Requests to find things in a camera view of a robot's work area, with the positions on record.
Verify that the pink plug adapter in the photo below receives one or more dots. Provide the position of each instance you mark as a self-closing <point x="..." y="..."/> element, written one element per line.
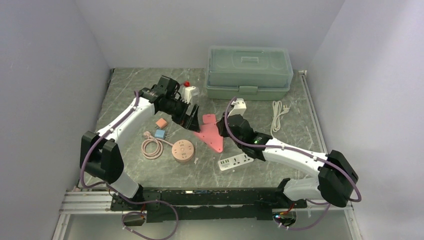
<point x="209" y="119"/>

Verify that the round pink socket hub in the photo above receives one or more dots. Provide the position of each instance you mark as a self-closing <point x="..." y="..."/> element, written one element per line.
<point x="183" y="151"/>

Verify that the white power strip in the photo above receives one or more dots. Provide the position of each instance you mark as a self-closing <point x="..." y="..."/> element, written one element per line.
<point x="234" y="161"/>

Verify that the pink triangular socket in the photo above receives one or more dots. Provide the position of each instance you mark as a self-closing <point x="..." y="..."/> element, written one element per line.
<point x="209" y="134"/>

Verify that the aluminium rail frame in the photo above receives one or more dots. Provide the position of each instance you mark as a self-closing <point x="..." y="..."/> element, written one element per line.
<point x="97" y="202"/>

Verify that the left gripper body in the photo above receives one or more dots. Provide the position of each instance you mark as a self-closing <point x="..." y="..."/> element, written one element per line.
<point x="176" y="108"/>

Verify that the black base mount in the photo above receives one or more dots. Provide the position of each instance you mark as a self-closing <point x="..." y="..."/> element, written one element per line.
<point x="168" y="204"/>

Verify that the orange charger cube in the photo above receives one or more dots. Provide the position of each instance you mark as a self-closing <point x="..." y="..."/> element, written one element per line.
<point x="161" y="123"/>

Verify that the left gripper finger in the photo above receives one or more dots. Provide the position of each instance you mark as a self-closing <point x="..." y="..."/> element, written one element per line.
<point x="194" y="113"/>
<point x="188" y="122"/>

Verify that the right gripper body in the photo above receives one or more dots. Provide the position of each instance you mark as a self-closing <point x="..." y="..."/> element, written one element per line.
<point x="240" y="146"/>

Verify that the green plastic storage box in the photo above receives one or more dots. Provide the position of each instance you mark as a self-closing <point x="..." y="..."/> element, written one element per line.
<point x="250" y="73"/>

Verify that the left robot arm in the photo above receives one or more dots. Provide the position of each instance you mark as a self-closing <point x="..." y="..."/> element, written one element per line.
<point x="101" y="161"/>

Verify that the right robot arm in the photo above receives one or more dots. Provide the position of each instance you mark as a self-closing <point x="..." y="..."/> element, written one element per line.
<point x="331" y="177"/>

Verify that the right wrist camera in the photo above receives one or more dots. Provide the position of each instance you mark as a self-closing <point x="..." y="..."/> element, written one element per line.
<point x="237" y="107"/>

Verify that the blue charger cube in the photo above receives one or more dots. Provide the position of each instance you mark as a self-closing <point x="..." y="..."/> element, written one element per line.
<point x="160" y="134"/>

